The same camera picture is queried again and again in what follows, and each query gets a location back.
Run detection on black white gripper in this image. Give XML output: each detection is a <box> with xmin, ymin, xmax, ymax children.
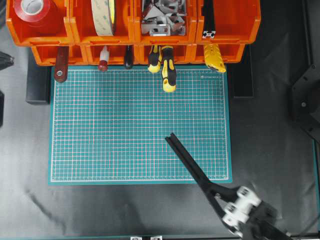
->
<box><xmin>165</xmin><ymin>133</ymin><xmax>291</xmax><ymax>240</ymax></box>

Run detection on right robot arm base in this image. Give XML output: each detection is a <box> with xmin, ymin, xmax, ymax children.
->
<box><xmin>290</xmin><ymin>64</ymin><xmax>320</xmax><ymax>143</ymax></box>

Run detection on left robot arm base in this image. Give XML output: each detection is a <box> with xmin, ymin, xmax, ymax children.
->
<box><xmin>0</xmin><ymin>51</ymin><xmax>15</xmax><ymax>128</ymax></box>

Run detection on black rack stand right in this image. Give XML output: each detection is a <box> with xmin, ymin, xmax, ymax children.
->
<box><xmin>227</xmin><ymin>45</ymin><xmax>254</xmax><ymax>99</ymax></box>

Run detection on black rack stand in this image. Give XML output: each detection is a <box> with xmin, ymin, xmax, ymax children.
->
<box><xmin>227</xmin><ymin>45</ymin><xmax>254</xmax><ymax>99</ymax></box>
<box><xmin>25</xmin><ymin>49</ymin><xmax>51</xmax><ymax>105</ymax></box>

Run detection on orange container rack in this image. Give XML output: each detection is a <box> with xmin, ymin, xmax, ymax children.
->
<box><xmin>6</xmin><ymin>0</ymin><xmax>261</xmax><ymax>66</ymax></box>

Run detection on black rack stand left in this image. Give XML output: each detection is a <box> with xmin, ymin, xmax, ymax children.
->
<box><xmin>25</xmin><ymin>49</ymin><xmax>51</xmax><ymax>105</ymax></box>

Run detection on long yellow black screwdriver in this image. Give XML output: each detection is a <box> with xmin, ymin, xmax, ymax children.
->
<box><xmin>161</xmin><ymin>45</ymin><xmax>177</xmax><ymax>93</ymax></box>

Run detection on green cutting mat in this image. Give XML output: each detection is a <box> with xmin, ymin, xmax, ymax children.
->
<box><xmin>48</xmin><ymin>65</ymin><xmax>232</xmax><ymax>185</ymax></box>

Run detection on yellow utility knife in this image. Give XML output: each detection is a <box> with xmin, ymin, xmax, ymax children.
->
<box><xmin>203</xmin><ymin>44</ymin><xmax>227</xmax><ymax>73</ymax></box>

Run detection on short yellow black screwdriver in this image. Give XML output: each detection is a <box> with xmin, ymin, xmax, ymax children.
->
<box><xmin>148</xmin><ymin>45</ymin><xmax>162</xmax><ymax>73</ymax></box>

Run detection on silver corner brackets pile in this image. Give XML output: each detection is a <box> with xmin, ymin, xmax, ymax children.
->
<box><xmin>141</xmin><ymin>0</ymin><xmax>187</xmax><ymax>37</ymax></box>

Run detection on beige tape roll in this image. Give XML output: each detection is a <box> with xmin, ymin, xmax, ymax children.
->
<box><xmin>91</xmin><ymin>0</ymin><xmax>116</xmax><ymax>37</ymax></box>

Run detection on red tape roll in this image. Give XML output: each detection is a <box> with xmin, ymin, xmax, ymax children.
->
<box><xmin>13</xmin><ymin>0</ymin><xmax>63</xmax><ymax>35</ymax></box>

